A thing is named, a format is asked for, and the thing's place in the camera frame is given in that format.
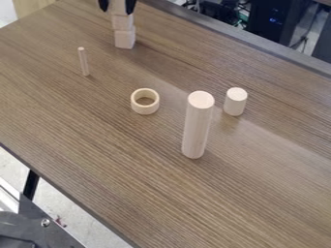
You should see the grey metal base plate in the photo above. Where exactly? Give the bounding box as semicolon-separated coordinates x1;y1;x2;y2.
0;193;88;248

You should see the tall wooden cylinder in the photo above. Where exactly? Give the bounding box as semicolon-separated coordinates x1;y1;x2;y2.
179;90;217;160

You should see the thin wooden peg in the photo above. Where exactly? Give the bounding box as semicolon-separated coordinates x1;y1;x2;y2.
75;46;92;78

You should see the black computer tower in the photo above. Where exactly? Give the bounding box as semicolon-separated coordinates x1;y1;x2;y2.
247;0;314;47

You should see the short wooden cylinder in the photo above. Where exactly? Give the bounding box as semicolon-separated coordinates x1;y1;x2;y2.
222;86;250;117

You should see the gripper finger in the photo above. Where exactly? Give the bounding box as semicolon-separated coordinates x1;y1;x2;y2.
124;0;138;16
97;0;110;14

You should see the wooden ring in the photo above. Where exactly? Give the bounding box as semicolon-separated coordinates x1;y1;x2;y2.
129;87;162;116

